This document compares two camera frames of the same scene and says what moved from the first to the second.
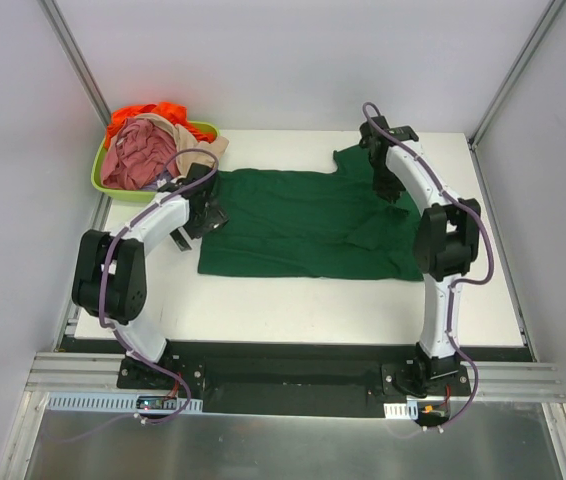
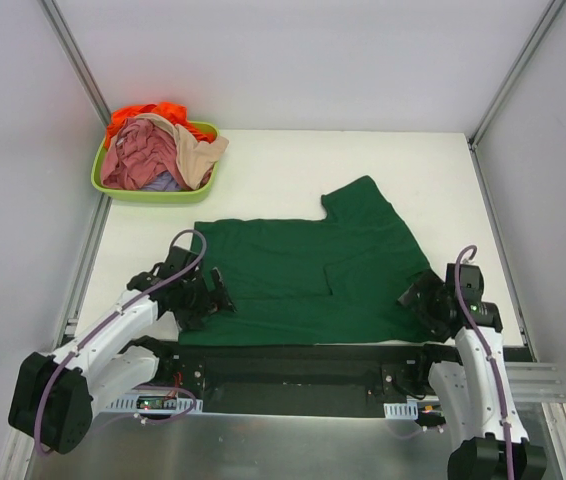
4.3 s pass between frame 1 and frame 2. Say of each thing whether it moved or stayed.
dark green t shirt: moved
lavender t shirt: stayed
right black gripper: moved
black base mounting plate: stayed
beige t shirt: stayed
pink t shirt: stayed
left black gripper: moved
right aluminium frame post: stayed
